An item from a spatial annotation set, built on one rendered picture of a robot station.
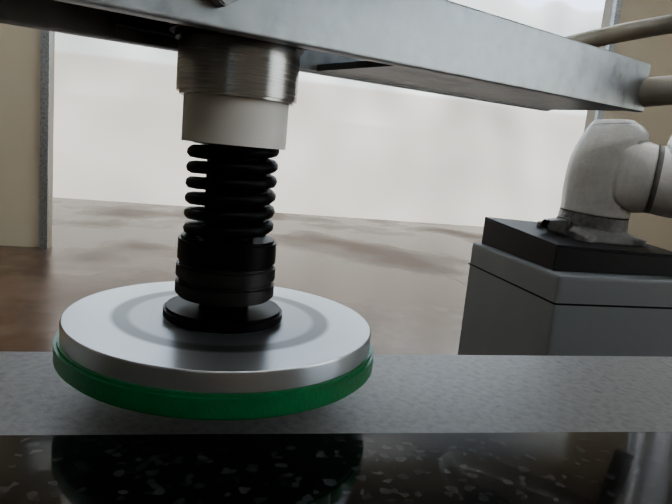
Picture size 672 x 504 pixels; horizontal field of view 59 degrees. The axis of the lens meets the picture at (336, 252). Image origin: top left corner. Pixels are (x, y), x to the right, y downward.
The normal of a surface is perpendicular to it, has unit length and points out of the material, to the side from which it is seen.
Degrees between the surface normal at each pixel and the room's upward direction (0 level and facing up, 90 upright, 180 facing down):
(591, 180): 91
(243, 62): 90
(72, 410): 0
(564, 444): 0
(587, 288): 90
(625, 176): 92
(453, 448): 0
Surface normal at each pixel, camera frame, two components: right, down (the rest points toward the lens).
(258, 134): 0.55, 0.19
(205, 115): -0.39, 0.12
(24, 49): 0.22, 0.18
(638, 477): 0.10, -0.98
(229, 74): -0.01, 0.17
